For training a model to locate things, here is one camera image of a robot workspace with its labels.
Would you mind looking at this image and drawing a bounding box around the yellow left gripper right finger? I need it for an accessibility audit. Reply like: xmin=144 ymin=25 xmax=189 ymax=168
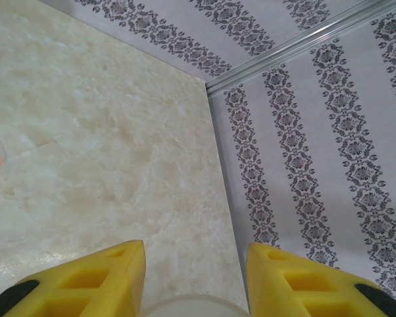
xmin=245 ymin=242 xmax=396 ymax=317

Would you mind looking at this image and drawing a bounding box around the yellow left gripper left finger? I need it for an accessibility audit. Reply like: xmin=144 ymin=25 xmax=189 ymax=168
xmin=0 ymin=240 xmax=147 ymax=317

